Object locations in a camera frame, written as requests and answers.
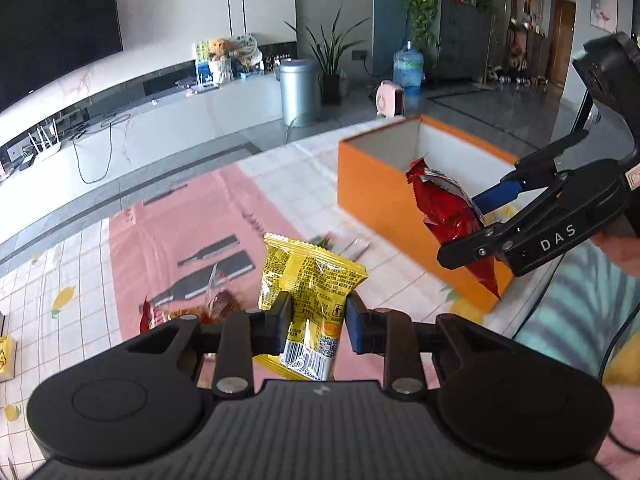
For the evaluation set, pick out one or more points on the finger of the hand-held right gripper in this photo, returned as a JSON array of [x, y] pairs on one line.
[[505, 192], [470, 252]]

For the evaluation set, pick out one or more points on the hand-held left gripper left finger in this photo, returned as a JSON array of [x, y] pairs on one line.
[[274, 325]]

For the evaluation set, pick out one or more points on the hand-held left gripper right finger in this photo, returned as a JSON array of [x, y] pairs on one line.
[[352, 327]]

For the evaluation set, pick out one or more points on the red snack bag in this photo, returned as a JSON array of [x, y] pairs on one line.
[[450, 210]]

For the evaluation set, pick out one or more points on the yellow snack packet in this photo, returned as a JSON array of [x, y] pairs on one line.
[[310, 280]]

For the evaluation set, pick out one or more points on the clear dark snack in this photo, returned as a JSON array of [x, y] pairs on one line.
[[220, 300]]

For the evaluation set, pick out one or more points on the orange cardboard box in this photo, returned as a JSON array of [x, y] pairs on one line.
[[370, 185]]

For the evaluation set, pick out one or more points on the person's right forearm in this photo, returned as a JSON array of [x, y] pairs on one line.
[[622, 257]]

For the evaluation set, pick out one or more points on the small clear wrapper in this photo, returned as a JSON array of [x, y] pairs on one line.
[[356, 247]]

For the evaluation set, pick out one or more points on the teal striped shirt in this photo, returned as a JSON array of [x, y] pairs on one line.
[[575, 310]]

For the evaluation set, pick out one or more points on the small red snack packet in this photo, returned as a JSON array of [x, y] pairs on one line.
[[152, 316]]

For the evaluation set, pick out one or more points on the pink space heater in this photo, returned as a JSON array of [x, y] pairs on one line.
[[390, 100]]

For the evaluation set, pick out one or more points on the blue water jug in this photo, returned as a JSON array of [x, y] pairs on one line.
[[409, 67]]

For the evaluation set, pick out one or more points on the dark grey cabinet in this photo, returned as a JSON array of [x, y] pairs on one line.
[[460, 40]]

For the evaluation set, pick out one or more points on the wooden door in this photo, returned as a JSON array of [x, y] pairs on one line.
[[562, 40]]

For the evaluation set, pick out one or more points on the potted long-leaf plant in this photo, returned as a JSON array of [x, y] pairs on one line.
[[330, 85]]

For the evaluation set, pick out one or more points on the white television cabinet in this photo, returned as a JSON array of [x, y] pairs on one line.
[[200, 110]]

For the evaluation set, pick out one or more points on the silver trash can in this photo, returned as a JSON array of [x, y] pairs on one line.
[[299, 92]]

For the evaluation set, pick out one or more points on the small yellow packet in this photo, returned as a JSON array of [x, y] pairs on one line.
[[6, 357]]

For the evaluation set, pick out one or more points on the flower bouquet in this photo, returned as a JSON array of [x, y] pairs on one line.
[[220, 57]]

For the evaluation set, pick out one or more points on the white router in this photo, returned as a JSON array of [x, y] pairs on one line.
[[47, 147]]

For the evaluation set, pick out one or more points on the black television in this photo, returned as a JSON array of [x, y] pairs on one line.
[[50, 35]]

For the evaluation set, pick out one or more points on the framed wall picture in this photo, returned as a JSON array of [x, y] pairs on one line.
[[604, 7]]

